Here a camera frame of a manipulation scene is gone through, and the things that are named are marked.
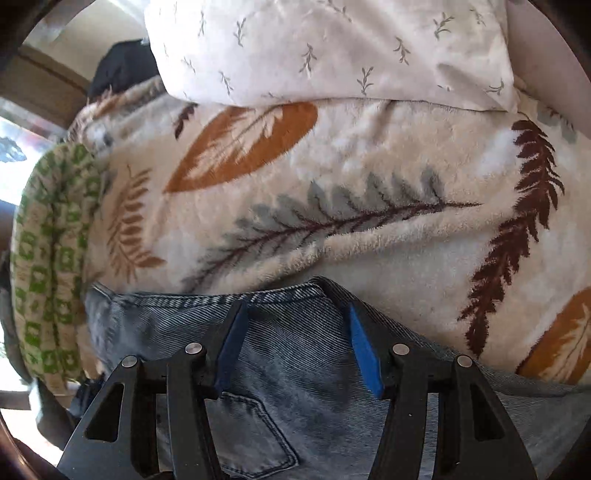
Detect cream leaf-print blanket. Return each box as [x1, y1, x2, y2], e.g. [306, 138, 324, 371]
[69, 76, 591, 386]

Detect blue denim pants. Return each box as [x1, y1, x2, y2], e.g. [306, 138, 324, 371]
[84, 276, 591, 480]

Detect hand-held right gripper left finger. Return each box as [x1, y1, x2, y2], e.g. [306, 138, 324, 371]
[55, 302, 250, 480]

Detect green patterned folded quilt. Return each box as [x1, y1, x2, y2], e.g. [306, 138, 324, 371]
[11, 143, 105, 393]

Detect white sprig-print pillow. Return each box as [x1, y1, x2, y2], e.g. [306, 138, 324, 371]
[144, 0, 520, 112]

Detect pink bolster cushion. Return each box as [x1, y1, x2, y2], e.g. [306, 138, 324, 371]
[505, 0, 575, 93]

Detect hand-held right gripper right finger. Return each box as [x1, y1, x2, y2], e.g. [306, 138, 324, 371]
[348, 302, 539, 480]

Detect black cloth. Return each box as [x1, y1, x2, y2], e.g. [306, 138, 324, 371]
[87, 39, 160, 100]

